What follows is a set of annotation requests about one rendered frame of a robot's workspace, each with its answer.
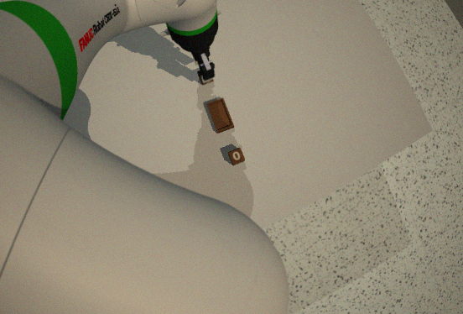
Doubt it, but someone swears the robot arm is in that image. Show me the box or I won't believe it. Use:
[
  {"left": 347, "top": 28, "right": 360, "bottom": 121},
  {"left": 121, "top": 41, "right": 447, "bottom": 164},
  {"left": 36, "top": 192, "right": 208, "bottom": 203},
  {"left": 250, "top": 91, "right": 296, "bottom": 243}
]
[{"left": 0, "top": 0, "right": 289, "bottom": 314}]

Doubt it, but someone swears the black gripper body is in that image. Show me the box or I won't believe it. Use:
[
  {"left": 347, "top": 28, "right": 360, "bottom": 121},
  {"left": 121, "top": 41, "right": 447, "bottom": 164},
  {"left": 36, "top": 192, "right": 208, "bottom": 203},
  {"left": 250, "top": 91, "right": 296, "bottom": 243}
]
[{"left": 180, "top": 37, "right": 215, "bottom": 60}]

